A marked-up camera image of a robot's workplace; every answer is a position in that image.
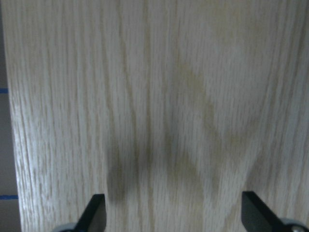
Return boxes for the light wooden drawer cabinet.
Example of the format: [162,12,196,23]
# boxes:
[1,0,309,232]

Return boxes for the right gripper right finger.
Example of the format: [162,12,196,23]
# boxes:
[241,191,309,232]

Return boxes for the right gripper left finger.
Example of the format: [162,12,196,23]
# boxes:
[74,194,107,232]

